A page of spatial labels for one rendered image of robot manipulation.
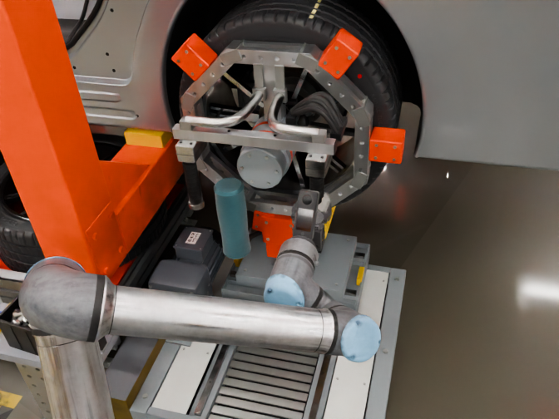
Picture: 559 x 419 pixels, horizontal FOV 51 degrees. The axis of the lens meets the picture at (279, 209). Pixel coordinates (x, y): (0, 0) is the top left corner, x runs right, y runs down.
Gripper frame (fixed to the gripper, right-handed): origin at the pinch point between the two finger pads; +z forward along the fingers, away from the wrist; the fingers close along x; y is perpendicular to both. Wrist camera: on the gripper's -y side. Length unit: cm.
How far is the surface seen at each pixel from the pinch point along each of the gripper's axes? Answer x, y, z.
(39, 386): -78, 57, -37
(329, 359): 2, 75, 5
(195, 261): -46, 45, 13
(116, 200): -62, 13, 1
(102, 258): -60, 21, -15
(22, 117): -65, -26, -19
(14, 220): -108, 33, 6
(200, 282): -40, 43, 2
